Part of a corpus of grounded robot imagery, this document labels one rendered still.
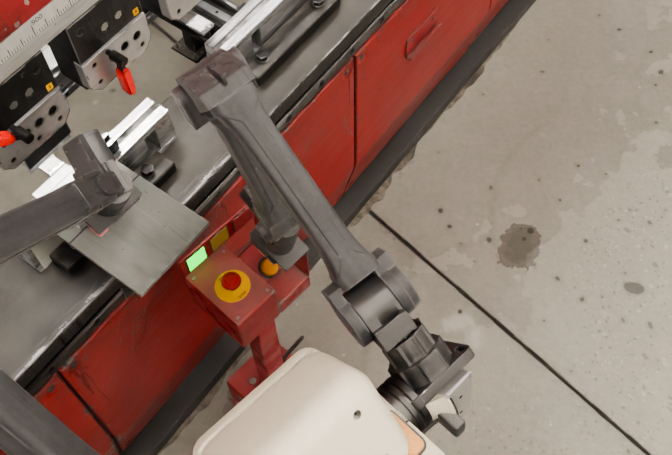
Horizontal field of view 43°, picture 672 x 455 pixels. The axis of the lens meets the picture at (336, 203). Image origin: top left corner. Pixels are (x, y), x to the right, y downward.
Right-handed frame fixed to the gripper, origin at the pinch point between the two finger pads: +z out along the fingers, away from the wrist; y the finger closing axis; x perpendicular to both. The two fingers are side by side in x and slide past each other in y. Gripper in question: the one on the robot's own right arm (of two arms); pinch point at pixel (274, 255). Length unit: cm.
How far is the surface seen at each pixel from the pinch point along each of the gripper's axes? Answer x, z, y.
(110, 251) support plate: 25.3, -16.0, 17.9
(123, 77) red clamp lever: 6.0, -32.7, 34.9
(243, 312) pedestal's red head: 12.4, 1.2, -3.9
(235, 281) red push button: 9.6, -0.5, 1.5
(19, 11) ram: 17, -54, 43
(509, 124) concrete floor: -114, 81, -8
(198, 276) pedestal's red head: 13.1, 4.3, 8.2
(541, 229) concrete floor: -88, 73, -39
